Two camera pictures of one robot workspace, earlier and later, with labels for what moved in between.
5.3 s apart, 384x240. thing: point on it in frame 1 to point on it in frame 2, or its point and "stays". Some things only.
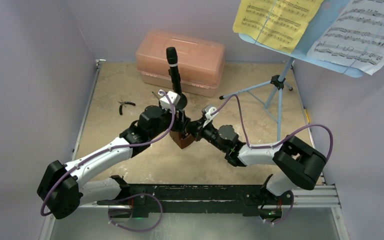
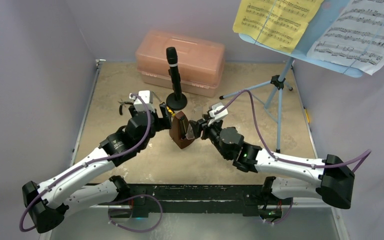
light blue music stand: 329,12 stays
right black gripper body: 198,127 stays
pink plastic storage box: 200,61 stays
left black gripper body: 177,124 to 158,123
